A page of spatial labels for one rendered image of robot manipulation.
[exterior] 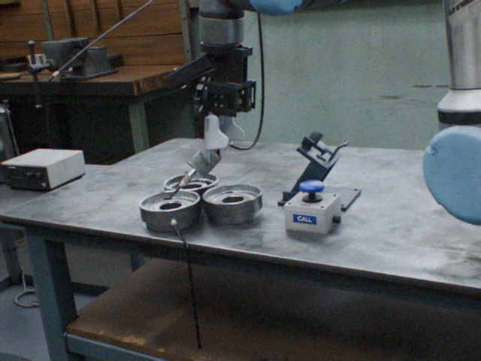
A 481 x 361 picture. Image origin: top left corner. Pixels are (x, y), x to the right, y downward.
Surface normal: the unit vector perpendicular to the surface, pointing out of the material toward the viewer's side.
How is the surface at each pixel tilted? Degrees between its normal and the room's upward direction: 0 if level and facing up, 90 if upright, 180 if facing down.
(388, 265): 0
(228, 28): 96
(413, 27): 90
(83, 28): 90
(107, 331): 0
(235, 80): 91
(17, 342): 0
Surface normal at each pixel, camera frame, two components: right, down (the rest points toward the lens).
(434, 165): -0.74, 0.38
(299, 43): -0.48, 0.31
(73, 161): 0.91, 0.06
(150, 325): -0.08, -0.95
